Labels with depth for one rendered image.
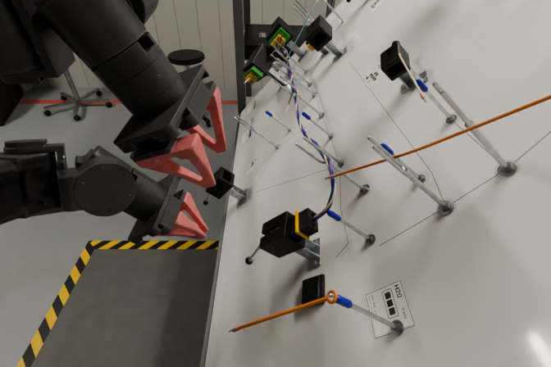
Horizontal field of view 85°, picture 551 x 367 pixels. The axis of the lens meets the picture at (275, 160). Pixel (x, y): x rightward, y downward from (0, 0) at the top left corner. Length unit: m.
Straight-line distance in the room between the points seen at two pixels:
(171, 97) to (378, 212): 0.31
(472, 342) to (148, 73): 0.36
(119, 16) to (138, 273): 1.70
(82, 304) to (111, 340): 0.27
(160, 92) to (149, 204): 0.20
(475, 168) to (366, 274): 0.18
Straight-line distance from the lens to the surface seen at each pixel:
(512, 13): 0.58
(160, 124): 0.27
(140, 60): 0.27
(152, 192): 0.44
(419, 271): 0.39
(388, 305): 0.40
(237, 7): 1.23
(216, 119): 0.34
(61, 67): 0.32
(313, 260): 0.49
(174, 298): 1.75
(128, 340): 1.72
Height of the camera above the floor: 1.50
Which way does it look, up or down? 38 degrees down
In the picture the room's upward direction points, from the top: 2 degrees clockwise
